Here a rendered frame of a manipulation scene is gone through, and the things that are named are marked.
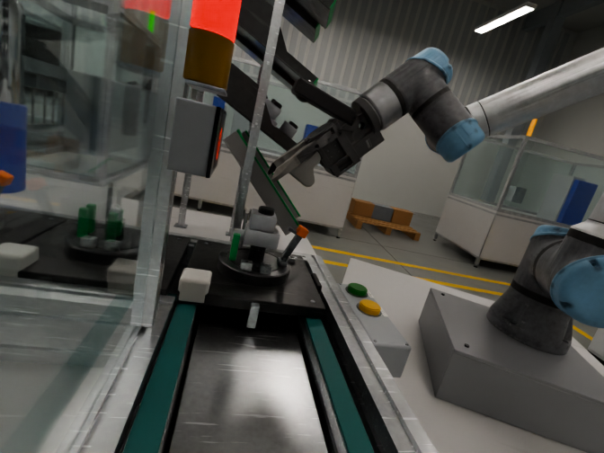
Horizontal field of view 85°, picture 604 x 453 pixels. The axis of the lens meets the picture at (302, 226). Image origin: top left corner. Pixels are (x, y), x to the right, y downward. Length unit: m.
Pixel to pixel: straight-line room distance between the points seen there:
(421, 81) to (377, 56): 9.05
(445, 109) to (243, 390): 0.52
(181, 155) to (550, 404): 0.66
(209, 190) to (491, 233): 4.13
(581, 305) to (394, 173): 9.24
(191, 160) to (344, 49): 9.16
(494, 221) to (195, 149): 5.42
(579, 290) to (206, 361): 0.55
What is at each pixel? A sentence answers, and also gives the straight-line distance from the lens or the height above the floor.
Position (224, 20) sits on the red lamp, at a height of 1.32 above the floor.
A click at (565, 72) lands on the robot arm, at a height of 1.45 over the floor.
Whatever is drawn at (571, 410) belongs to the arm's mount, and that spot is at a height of 0.92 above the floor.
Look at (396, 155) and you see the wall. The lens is 9.77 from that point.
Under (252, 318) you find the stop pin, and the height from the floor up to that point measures 0.94.
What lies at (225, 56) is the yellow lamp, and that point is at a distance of 0.40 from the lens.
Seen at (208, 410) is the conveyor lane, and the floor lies 0.92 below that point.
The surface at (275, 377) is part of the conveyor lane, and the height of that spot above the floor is 0.92.
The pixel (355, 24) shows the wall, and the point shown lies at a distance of 9.68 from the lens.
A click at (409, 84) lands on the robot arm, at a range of 0.63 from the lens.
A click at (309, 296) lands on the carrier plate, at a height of 0.97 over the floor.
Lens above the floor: 1.23
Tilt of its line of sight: 14 degrees down
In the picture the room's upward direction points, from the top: 14 degrees clockwise
